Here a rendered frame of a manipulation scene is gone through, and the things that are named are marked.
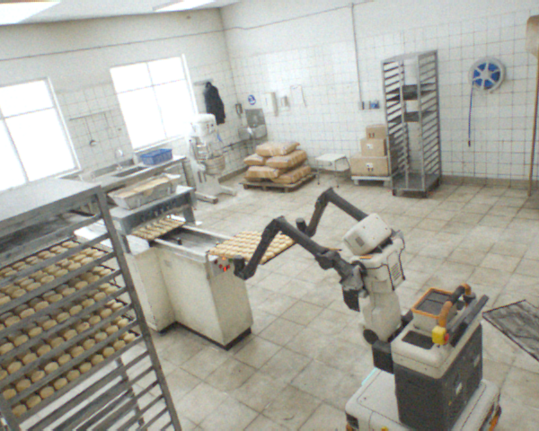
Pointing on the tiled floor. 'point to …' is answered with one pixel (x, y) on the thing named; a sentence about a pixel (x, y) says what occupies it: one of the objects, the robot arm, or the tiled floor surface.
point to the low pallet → (279, 183)
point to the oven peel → (537, 47)
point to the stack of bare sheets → (526, 329)
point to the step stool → (333, 164)
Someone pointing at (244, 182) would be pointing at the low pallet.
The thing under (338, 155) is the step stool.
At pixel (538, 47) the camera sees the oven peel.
